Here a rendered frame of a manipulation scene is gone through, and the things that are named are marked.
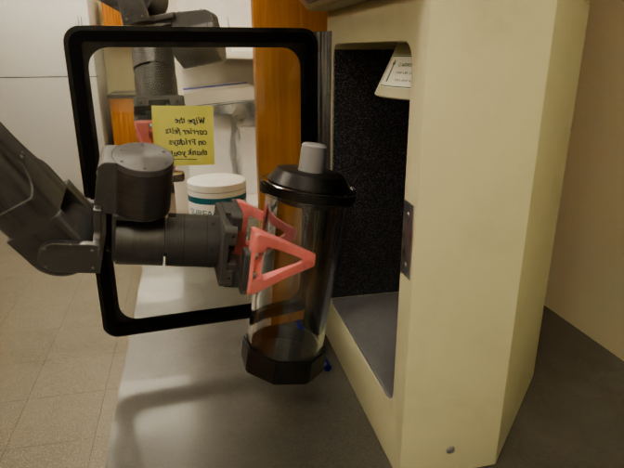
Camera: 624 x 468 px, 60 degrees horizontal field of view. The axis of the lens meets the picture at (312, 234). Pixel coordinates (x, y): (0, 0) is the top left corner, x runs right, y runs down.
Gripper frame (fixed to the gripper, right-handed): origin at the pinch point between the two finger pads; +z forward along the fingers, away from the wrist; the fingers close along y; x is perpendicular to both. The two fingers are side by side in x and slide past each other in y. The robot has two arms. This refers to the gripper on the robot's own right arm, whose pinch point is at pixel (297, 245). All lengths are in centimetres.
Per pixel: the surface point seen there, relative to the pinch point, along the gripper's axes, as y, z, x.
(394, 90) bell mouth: -4.5, 6.6, -18.4
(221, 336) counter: 19.1, -4.7, 22.0
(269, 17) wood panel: 21.4, -2.2, -25.4
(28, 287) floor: 278, -85, 128
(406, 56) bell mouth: -4.0, 7.4, -21.9
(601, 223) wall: 9, 51, -3
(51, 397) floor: 155, -52, 123
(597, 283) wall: 8, 52, 7
